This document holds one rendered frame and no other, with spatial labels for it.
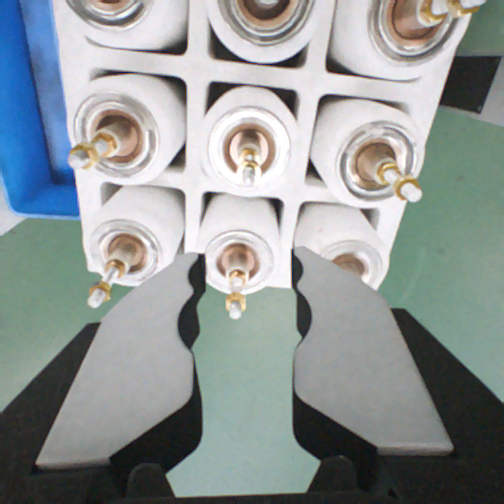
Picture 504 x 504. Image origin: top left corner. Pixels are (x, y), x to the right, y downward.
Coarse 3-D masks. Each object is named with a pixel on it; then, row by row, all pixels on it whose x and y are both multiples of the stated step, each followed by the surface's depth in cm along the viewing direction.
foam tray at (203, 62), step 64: (192, 0) 33; (64, 64) 35; (128, 64) 35; (192, 64) 35; (256, 64) 43; (320, 64) 35; (448, 64) 35; (192, 128) 38; (192, 192) 42; (320, 192) 42
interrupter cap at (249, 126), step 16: (240, 112) 30; (256, 112) 30; (224, 128) 31; (240, 128) 31; (256, 128) 31; (272, 128) 31; (208, 144) 32; (224, 144) 32; (272, 144) 32; (288, 144) 32; (224, 160) 32; (272, 160) 33; (288, 160) 32; (224, 176) 33; (272, 176) 33
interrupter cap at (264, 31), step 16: (224, 0) 27; (240, 0) 27; (288, 0) 27; (304, 0) 27; (224, 16) 27; (240, 16) 27; (256, 16) 27; (272, 16) 27; (288, 16) 27; (304, 16) 27; (240, 32) 28; (256, 32) 28; (272, 32) 28; (288, 32) 28
